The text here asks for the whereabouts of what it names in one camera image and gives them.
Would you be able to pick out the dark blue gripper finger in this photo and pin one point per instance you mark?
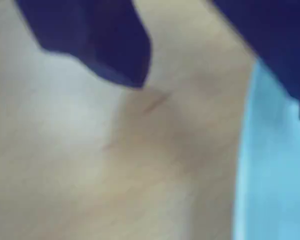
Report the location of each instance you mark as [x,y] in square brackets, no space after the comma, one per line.
[95,35]
[277,32]

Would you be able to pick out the light turquoise plastic bowl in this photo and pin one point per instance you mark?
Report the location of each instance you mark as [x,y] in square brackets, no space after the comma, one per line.
[272,175]

